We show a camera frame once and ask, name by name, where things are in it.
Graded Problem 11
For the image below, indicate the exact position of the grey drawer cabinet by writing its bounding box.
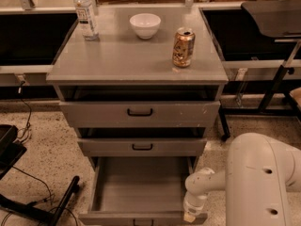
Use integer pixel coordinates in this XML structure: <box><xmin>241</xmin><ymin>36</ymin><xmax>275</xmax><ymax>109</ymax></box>
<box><xmin>46</xmin><ymin>4</ymin><xmax>230</xmax><ymax>174</ymax></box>

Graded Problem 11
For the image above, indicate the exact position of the grey drawer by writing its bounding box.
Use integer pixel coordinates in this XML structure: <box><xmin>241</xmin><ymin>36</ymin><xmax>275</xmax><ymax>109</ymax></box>
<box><xmin>79</xmin><ymin>157</ymin><xmax>194</xmax><ymax>226</ymax></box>
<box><xmin>78</xmin><ymin>138</ymin><xmax>207</xmax><ymax>157</ymax></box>
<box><xmin>60</xmin><ymin>102</ymin><xmax>220</xmax><ymax>128</ymax></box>

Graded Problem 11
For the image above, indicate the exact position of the black stand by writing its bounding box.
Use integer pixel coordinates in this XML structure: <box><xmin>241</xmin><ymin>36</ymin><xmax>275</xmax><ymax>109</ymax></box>
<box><xmin>0</xmin><ymin>124</ymin><xmax>80</xmax><ymax>226</ymax></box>
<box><xmin>217</xmin><ymin>0</ymin><xmax>301</xmax><ymax>142</ymax></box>

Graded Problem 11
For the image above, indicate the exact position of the golden drink can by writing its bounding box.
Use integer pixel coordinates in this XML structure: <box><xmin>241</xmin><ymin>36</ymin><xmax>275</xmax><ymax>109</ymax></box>
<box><xmin>172</xmin><ymin>27</ymin><xmax>196</xmax><ymax>68</ymax></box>

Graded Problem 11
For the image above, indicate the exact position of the black cable on floor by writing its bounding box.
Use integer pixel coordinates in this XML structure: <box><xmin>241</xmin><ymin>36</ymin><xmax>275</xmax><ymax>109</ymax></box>
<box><xmin>0</xmin><ymin>165</ymin><xmax>79</xmax><ymax>226</ymax></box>

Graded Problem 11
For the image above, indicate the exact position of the black stand left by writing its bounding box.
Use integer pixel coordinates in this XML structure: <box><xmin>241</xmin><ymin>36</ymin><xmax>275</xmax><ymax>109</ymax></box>
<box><xmin>0</xmin><ymin>124</ymin><xmax>80</xmax><ymax>226</ymax></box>

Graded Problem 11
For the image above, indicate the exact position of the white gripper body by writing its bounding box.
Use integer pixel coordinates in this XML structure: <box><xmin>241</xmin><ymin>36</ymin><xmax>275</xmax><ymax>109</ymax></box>
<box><xmin>183</xmin><ymin>192</ymin><xmax>208</xmax><ymax>217</ymax></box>

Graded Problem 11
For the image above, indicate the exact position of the grey top drawer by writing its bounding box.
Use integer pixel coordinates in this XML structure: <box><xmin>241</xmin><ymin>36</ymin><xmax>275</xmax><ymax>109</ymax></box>
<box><xmin>60</xmin><ymin>102</ymin><xmax>220</xmax><ymax>128</ymax></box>

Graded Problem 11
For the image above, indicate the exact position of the clear plastic water bottle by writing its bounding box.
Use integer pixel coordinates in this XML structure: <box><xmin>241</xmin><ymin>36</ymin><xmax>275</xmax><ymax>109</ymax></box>
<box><xmin>73</xmin><ymin>0</ymin><xmax>99</xmax><ymax>40</ymax></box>

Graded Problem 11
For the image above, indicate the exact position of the grey bottom drawer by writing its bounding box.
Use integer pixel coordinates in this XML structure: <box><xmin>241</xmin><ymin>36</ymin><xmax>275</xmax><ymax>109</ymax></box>
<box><xmin>79</xmin><ymin>157</ymin><xmax>194</xmax><ymax>226</ymax></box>

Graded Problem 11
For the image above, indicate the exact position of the grey middle drawer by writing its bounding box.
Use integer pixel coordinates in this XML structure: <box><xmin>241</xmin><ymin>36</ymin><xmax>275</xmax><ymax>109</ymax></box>
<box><xmin>78</xmin><ymin>138</ymin><xmax>207</xmax><ymax>157</ymax></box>

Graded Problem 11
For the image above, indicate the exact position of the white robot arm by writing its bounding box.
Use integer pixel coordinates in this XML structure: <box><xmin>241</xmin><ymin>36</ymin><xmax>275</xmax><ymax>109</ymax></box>
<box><xmin>183</xmin><ymin>133</ymin><xmax>301</xmax><ymax>226</ymax></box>

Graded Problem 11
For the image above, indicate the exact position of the black stand right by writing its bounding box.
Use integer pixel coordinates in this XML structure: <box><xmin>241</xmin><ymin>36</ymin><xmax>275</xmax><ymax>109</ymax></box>
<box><xmin>217</xmin><ymin>0</ymin><xmax>301</xmax><ymax>142</ymax></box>

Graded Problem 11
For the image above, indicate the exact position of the black hanging cable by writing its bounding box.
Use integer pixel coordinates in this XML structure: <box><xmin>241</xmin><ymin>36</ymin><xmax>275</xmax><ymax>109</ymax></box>
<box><xmin>15</xmin><ymin>80</ymin><xmax>33</xmax><ymax>144</ymax></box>

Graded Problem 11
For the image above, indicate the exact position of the white ceramic bowl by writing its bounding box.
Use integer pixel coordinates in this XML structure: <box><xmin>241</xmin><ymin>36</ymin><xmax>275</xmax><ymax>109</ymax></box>
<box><xmin>130</xmin><ymin>13</ymin><xmax>161</xmax><ymax>40</ymax></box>

